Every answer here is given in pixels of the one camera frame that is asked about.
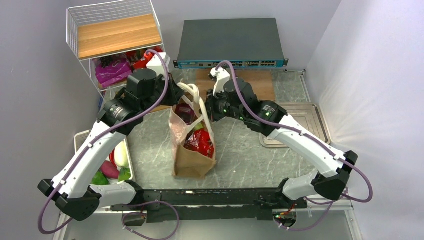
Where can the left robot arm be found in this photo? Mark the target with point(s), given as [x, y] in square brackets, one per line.
[72, 189]

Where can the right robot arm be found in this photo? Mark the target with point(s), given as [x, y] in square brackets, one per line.
[268, 118]

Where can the white perforated basket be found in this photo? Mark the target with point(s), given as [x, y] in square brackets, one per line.
[100, 179]

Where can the green cabbage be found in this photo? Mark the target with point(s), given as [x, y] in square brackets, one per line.
[198, 126]

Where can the brown burlap grocery bag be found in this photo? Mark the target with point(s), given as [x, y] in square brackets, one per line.
[186, 163]

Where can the white daikon vegetable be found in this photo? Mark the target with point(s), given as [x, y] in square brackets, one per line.
[121, 155]

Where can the red candy bag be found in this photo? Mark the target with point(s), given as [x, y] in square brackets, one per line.
[200, 141]

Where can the red snack bag upper shelf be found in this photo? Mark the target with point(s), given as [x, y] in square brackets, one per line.
[139, 59]

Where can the red pepper toy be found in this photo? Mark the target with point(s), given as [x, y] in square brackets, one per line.
[111, 157]

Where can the purple snack bag shelf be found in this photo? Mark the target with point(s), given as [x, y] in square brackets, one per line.
[185, 112]
[112, 70]

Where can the wooden board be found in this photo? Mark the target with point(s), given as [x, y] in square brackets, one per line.
[260, 80]

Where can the dark network switch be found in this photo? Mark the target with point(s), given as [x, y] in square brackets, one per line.
[245, 42]

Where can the pink sweet potato toy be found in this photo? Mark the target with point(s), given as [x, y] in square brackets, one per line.
[109, 170]

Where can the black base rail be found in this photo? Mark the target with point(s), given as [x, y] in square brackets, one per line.
[212, 204]

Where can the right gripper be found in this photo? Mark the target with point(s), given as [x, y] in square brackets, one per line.
[210, 106]

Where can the green lettuce toy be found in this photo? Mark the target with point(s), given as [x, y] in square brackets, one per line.
[124, 174]

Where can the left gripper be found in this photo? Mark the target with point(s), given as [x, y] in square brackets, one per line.
[174, 92]

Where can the metal tray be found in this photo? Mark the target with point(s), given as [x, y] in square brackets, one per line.
[309, 116]

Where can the white wire shelf rack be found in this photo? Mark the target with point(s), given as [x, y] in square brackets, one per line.
[106, 29]

